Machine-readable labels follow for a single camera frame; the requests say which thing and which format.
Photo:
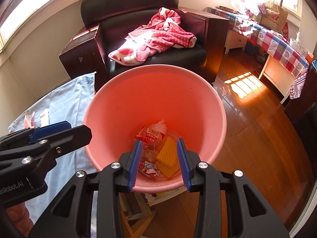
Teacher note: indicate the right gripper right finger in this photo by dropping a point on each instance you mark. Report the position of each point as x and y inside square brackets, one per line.
[248, 212]

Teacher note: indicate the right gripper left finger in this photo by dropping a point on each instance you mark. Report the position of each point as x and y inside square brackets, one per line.
[69, 213]

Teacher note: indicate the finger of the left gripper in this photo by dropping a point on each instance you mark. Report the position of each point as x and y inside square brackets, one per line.
[31, 135]
[68, 141]

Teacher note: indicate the person's left hand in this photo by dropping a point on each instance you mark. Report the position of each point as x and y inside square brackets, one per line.
[20, 217]

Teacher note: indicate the light blue table cloth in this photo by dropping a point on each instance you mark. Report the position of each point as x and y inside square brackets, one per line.
[68, 102]

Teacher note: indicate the red snack wrapper in bucket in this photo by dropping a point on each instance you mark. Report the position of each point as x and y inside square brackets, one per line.
[152, 135]

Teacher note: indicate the dark wooden side cabinet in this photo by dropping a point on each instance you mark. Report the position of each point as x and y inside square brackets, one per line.
[85, 54]

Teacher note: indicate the yellow sponge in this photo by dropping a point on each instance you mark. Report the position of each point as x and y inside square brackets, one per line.
[167, 158]

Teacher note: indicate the pink plastic bucket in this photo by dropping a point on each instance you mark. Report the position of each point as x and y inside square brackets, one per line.
[189, 106]

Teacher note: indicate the white bench table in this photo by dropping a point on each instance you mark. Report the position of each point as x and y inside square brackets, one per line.
[272, 70]

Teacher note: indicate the black leather armchair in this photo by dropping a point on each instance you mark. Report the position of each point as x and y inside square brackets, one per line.
[116, 18]

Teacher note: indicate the pink polka dot blanket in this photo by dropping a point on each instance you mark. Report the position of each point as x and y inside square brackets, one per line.
[161, 33]

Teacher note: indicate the checkered tablecloth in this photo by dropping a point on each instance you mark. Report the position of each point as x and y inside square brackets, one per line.
[277, 48]

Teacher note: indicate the dark wooden right cabinet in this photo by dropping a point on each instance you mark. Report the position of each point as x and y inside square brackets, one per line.
[211, 32]

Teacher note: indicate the brown paper shopping bag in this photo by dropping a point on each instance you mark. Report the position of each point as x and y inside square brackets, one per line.
[275, 16]

